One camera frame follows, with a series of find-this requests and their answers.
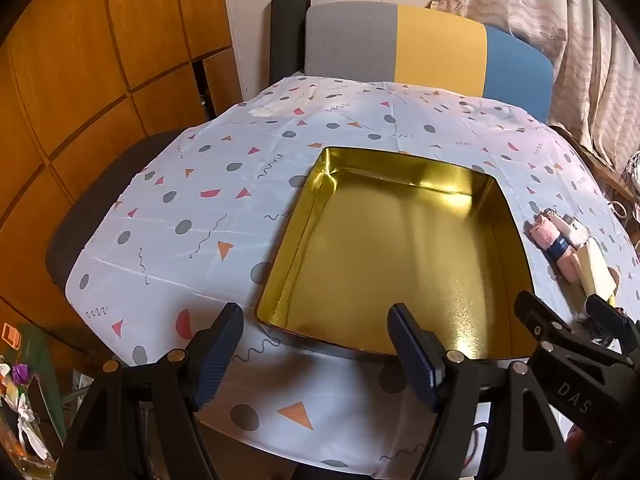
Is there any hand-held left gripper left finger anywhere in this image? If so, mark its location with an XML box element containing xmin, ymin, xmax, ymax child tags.
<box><xmin>55</xmin><ymin>302</ymin><xmax>246</xmax><ymax>480</ymax></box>

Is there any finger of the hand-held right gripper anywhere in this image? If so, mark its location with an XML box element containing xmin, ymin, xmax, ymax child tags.
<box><xmin>514</xmin><ymin>290</ymin><xmax>576</xmax><ymax>356</ymax></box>
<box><xmin>585</xmin><ymin>294</ymin><xmax>640</xmax><ymax>363</ymax></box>

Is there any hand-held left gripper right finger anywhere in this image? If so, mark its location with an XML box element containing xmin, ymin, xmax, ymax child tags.
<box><xmin>387</xmin><ymin>302</ymin><xmax>576</xmax><ymax>480</ymax></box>

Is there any pale rectangular block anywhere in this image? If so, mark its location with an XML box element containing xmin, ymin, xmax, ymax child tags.
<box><xmin>570</xmin><ymin>237</ymin><xmax>621</xmax><ymax>306</ymax></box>

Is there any gold metal tin box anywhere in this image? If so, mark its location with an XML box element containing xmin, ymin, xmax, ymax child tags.
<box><xmin>255</xmin><ymin>146</ymin><xmax>538</xmax><ymax>361</ymax></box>

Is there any crumpled patterned cloth pile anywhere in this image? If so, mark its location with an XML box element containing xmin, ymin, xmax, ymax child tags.
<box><xmin>620</xmin><ymin>152</ymin><xmax>640</xmax><ymax>196</ymax></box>

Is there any wooden side table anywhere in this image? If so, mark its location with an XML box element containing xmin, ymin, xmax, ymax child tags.
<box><xmin>550</xmin><ymin>125</ymin><xmax>640</xmax><ymax>223</ymax></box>

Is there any patterned plastic tablecloth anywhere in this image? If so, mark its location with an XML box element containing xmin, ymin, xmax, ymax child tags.
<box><xmin>65</xmin><ymin>76</ymin><xmax>640</xmax><ymax>480</ymax></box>

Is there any white crumpled paper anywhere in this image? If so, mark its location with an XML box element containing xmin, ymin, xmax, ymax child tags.
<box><xmin>15</xmin><ymin>395</ymin><xmax>53</xmax><ymax>461</ymax></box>

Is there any pink starfish curtain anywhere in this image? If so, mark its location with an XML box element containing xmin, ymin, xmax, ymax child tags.
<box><xmin>432</xmin><ymin>0</ymin><xmax>640</xmax><ymax>181</ymax></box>

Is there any grey yellow blue chair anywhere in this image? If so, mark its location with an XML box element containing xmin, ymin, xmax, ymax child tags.
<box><xmin>304</xmin><ymin>2</ymin><xmax>555</xmax><ymax>123</ymax></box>

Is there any wooden cabinet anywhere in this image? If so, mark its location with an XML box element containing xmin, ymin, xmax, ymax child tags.
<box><xmin>0</xmin><ymin>0</ymin><xmax>236</xmax><ymax>361</ymax></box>

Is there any black upright post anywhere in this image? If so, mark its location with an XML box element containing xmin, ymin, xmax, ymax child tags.
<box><xmin>270</xmin><ymin>0</ymin><xmax>311</xmax><ymax>85</ymax></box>

